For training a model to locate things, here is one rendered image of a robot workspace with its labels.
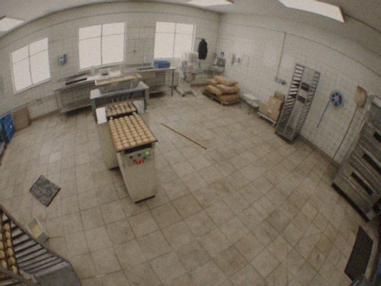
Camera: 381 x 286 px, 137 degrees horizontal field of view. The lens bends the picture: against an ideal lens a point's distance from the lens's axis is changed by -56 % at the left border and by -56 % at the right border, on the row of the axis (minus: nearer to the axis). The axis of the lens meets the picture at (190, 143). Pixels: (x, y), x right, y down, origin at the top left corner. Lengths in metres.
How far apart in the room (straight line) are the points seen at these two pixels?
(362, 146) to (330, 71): 1.92
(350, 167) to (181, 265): 3.11
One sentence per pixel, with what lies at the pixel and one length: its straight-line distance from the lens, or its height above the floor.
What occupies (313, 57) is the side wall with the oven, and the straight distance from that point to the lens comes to 4.49.
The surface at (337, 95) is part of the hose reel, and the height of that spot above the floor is 1.53.
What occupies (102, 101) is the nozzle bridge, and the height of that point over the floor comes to 1.08.
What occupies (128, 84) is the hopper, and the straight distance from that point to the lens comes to 2.05.
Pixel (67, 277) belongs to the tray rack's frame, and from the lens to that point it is 1.97.
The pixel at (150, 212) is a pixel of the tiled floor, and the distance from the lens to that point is 2.09.
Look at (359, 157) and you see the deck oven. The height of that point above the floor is 0.90.
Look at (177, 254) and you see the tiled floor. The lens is 1.88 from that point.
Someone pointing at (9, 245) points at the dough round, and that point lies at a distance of 1.24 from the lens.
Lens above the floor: 1.81
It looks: 36 degrees down
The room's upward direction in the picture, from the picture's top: 7 degrees clockwise
